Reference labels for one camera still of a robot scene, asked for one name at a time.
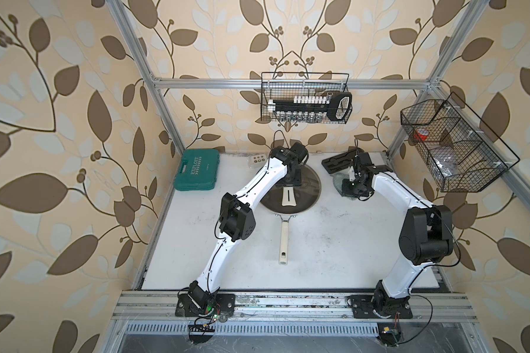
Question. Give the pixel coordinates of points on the clear plastic bag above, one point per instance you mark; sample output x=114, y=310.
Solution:
x=446, y=160

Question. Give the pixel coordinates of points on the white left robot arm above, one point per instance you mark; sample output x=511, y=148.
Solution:
x=237, y=222

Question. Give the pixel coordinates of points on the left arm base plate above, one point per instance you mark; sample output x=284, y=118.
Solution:
x=218, y=304

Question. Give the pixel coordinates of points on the black white socket set holder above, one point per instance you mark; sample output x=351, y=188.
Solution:
x=333, y=108

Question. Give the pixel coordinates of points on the black wire basket right wall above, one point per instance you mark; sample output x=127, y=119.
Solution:
x=482, y=154

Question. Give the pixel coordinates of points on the black wire basket back wall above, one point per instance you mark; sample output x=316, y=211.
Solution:
x=286, y=85

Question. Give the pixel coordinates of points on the cream frying pan dark interior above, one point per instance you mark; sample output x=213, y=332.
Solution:
x=284, y=240

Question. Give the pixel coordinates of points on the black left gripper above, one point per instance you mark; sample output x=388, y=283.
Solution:
x=297, y=182

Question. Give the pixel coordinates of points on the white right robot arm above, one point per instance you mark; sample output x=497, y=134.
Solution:
x=425, y=238

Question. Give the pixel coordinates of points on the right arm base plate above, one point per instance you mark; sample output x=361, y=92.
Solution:
x=377, y=307

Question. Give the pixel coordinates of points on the glass pot lid cream handle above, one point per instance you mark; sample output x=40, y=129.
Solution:
x=290, y=200

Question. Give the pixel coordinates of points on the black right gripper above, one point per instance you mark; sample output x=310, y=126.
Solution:
x=347, y=193

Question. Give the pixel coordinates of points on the black wire basket wall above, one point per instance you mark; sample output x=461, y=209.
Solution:
x=482, y=154
x=286, y=85

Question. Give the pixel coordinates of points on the green plastic tool case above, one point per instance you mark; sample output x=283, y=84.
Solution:
x=198, y=170

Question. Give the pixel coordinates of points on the green waffle cloth checkered trim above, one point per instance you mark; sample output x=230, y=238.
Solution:
x=338, y=179

